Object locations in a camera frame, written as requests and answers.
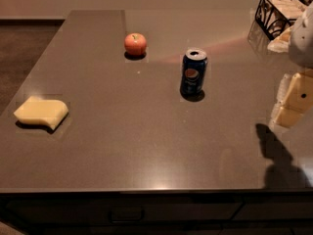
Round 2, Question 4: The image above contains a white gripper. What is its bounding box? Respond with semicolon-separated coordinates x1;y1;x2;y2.
267;3;313;128

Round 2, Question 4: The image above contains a blue pepsi can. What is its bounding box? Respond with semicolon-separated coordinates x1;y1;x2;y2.
180;48;208;97

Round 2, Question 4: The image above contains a red apple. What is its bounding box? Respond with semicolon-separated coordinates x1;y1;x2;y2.
124;33;147;56

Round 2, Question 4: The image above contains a yellow sponge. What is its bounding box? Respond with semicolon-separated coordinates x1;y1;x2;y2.
14;96;68;130

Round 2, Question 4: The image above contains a black wire basket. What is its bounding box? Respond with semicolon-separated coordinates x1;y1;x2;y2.
255;0;309;40

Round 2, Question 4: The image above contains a dark cabinet drawer with handle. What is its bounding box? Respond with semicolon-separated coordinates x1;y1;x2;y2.
5;195;241;226

